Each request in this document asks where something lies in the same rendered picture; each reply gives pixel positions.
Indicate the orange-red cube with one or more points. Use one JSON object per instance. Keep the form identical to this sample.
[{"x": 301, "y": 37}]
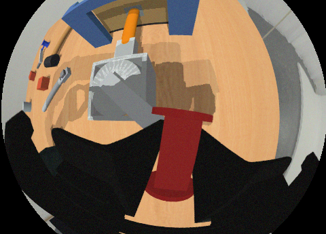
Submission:
[
  {"x": 43, "y": 83},
  {"x": 32, "y": 76}
]

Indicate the wooden-handled mallet with black head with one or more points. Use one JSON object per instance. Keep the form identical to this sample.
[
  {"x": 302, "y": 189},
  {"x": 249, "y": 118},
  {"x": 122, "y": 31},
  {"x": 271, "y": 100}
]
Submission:
[{"x": 54, "y": 59}]

